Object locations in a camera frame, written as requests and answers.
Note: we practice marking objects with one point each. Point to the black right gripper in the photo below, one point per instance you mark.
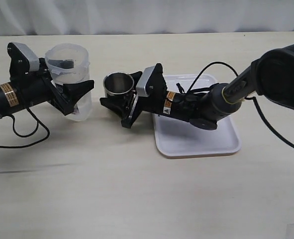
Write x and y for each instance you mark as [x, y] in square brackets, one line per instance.
[159, 102]

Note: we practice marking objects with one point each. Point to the stainless steel cup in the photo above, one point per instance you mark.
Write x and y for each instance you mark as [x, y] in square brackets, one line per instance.
[118, 85]

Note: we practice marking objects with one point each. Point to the clear plastic container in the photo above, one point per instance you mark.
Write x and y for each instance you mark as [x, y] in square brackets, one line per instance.
[79, 73]

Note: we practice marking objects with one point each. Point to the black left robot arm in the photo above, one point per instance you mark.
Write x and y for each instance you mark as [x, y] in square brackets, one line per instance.
[0, 99]

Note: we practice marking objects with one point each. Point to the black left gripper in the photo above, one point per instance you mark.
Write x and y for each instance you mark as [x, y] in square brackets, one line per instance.
[33, 88]

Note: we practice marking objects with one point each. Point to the white plastic tray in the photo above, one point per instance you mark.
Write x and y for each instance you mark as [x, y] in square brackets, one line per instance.
[179, 139]

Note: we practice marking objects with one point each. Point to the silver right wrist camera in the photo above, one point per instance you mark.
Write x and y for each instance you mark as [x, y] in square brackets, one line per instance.
[144, 83]

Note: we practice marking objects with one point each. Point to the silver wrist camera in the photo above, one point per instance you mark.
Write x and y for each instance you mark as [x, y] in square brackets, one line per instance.
[29, 55]
[144, 83]

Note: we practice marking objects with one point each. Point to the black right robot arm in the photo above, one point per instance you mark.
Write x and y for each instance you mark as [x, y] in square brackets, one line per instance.
[271, 76]

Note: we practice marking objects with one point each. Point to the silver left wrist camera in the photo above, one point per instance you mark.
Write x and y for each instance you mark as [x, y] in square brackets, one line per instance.
[29, 55]

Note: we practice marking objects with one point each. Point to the white backdrop curtain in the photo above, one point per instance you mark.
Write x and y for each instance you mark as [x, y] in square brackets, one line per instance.
[93, 17]

